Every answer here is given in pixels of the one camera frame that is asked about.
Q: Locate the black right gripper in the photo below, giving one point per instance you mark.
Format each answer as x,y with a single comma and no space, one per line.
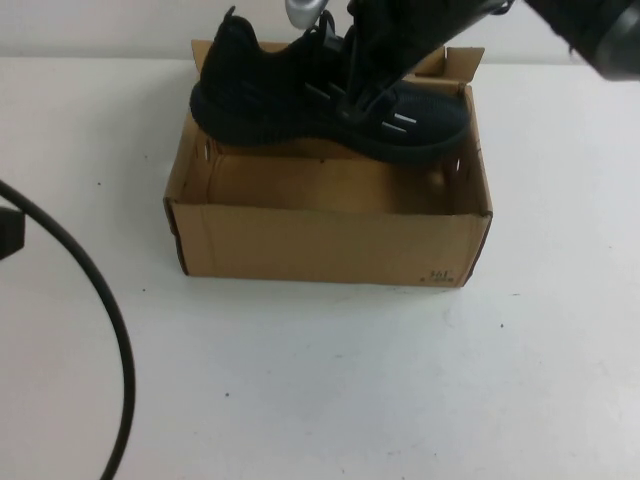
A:
430,25

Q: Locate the black knit sneaker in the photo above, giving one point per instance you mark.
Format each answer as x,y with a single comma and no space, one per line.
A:
260,95

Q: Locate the brown cardboard shoe box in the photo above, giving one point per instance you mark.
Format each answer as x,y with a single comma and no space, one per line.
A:
320,235

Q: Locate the grey and silver wrist camera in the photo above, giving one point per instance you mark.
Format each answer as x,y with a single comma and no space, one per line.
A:
306,10

